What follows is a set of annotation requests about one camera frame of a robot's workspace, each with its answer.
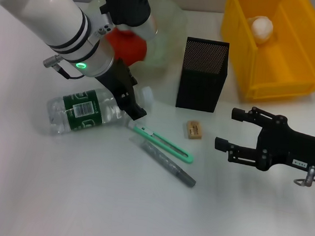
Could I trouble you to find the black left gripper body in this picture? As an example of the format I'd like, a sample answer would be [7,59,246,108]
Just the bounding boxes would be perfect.
[94,56,140,106]

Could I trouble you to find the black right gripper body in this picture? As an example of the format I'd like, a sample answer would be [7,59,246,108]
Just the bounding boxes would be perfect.
[253,112,315,178]

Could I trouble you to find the red-orange toy orange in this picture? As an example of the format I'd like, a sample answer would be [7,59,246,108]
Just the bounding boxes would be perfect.
[102,26,151,69]

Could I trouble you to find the clear green-label water bottle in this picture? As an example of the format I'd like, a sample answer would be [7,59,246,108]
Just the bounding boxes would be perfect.
[43,76,154,145]

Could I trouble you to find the white paper ball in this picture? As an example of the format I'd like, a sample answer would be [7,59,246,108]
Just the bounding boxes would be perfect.
[243,14,276,47]

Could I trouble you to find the green utility knife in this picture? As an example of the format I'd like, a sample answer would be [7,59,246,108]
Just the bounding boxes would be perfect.
[124,120,197,165]

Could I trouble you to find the black mesh pen holder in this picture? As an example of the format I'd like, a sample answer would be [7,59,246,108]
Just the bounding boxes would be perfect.
[174,36,232,114]

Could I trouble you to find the pale green glass fruit bowl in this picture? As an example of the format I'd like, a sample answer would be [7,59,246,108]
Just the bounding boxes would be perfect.
[82,0,191,77]

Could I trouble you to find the grey marker pen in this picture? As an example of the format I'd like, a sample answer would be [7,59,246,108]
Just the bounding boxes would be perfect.
[125,136,201,189]

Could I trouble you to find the small wooden block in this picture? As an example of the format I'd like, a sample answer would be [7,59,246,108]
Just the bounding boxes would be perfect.
[185,120,204,141]

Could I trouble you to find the yellow plastic storage bin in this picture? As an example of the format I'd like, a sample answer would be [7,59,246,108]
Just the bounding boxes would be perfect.
[213,0,315,108]

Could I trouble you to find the right gripper connector cable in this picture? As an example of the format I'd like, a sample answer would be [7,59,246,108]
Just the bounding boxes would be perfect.
[293,163,315,189]

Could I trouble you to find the left wrist camera housing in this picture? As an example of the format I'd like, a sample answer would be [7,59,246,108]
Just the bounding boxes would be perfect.
[96,0,153,36]

